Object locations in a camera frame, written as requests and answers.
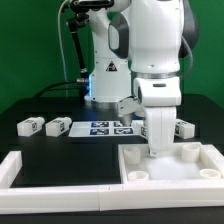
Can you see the white square tabletop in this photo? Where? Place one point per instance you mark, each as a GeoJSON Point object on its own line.
{"type": "Point", "coordinates": [185, 161]}

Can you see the white U-shaped obstacle fence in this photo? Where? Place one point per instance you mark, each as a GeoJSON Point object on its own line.
{"type": "Point", "coordinates": [137, 195]}

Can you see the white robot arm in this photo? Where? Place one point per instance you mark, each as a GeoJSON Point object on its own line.
{"type": "Point", "coordinates": [137, 60]}

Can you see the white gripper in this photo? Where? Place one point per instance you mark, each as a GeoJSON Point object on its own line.
{"type": "Point", "coordinates": [156, 100]}

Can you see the paper sheet with fiducial markers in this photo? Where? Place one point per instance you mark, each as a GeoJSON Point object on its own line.
{"type": "Point", "coordinates": [100, 129]}

